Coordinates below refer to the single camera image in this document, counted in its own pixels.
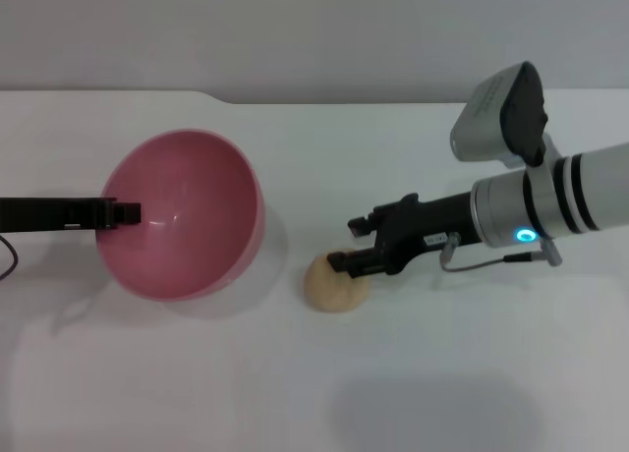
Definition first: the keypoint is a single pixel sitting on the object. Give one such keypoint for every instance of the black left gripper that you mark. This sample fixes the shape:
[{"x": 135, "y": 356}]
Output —
[{"x": 49, "y": 214}]

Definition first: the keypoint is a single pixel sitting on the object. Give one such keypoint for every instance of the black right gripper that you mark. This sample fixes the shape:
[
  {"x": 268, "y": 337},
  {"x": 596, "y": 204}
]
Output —
[{"x": 432, "y": 226}]

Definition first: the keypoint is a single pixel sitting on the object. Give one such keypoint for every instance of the round egg yolk pastry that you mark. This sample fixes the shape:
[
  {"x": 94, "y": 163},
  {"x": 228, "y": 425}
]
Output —
[{"x": 334, "y": 290}]

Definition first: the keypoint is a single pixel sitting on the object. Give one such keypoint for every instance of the pink plastic bowl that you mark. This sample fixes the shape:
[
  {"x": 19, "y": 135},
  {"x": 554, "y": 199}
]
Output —
[{"x": 196, "y": 226}]

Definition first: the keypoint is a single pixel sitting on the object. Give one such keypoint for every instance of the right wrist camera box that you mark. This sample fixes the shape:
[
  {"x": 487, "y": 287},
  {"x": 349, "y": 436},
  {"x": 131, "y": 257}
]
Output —
[{"x": 496, "y": 118}]

